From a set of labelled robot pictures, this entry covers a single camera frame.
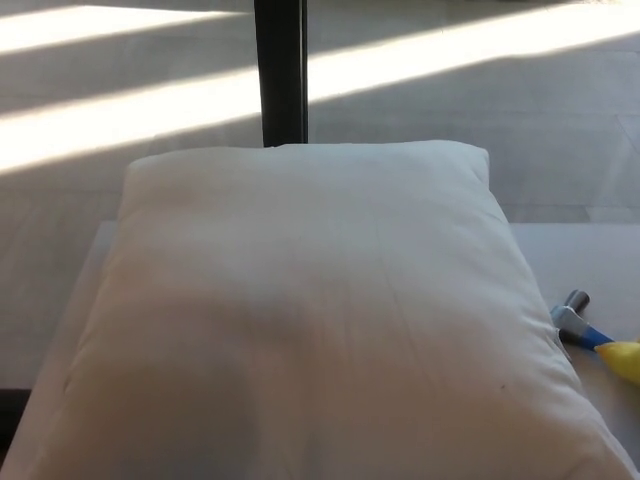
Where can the yellow cloth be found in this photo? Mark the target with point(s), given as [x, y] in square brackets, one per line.
[625, 360]

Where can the white pillow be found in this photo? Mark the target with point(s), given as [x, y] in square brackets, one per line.
[310, 310]

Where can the black vertical post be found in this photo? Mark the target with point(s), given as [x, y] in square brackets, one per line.
[280, 70]

